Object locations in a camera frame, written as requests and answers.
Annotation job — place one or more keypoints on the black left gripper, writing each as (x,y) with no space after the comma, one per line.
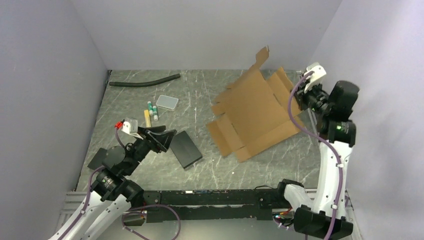
(163,138)

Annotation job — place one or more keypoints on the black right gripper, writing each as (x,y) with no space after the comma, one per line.
(301,96)

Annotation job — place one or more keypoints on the brown cardboard paper box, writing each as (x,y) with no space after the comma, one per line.
(252,112)

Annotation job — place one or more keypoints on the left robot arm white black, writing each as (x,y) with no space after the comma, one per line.
(110,193)

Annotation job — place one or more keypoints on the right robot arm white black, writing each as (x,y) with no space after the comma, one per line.
(324,216)

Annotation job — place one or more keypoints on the black rectangular box centre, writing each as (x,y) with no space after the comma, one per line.
(185,149)

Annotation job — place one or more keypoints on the black flat box left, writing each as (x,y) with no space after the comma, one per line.
(98,158)

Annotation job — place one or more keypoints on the yellow glue stick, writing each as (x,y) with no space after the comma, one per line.
(147,118)

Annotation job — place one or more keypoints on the green white glue stick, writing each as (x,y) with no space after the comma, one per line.
(150,108)
(155,113)

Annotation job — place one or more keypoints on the black foam tube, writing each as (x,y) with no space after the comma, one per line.
(145,84)

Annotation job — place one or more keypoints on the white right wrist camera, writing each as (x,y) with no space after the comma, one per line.
(314,75)

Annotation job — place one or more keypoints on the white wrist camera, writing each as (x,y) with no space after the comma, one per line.
(128,126)
(314,75)

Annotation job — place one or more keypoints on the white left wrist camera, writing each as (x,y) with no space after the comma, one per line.
(128,126)

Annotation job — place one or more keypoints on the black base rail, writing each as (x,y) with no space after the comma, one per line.
(220,204)

